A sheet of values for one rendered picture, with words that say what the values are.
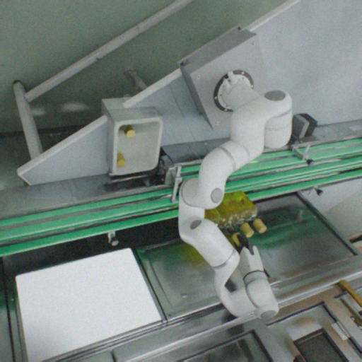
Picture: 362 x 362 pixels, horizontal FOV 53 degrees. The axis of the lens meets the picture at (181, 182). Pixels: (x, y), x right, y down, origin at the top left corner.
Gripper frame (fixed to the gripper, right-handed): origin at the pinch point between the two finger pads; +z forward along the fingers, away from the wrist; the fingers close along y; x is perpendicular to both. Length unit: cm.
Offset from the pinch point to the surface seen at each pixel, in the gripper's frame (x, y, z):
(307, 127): -42, 20, 48
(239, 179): -7.0, 6.0, 28.8
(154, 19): 24, 47, 96
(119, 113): 43, 34, 31
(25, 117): 80, 12, 64
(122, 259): 41.8, -11.6, 4.3
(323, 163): -53, 6, 40
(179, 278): 22.1, -12.2, -4.9
